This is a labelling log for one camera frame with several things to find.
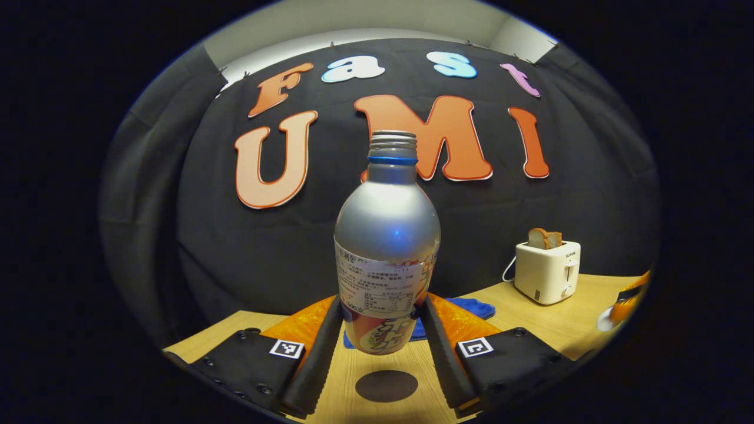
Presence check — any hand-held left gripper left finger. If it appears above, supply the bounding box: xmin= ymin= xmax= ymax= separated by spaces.
xmin=165 ymin=294 xmax=344 ymax=420

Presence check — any silver water bottle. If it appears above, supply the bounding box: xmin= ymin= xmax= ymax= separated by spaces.
xmin=333 ymin=130 xmax=441 ymax=356

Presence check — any blue towel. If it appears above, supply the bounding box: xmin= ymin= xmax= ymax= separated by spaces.
xmin=343 ymin=297 xmax=497 ymax=350

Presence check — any black backdrop cloth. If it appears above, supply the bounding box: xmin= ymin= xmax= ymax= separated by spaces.
xmin=99 ymin=38 xmax=659 ymax=348

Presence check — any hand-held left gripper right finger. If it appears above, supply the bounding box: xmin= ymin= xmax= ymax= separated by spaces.
xmin=419 ymin=293 xmax=590 ymax=419

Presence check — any dark brown round coaster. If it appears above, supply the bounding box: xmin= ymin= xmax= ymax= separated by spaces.
xmin=355 ymin=370 xmax=419 ymax=403

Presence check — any white toaster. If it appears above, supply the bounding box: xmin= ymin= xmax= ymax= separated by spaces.
xmin=514 ymin=241 xmax=581 ymax=306

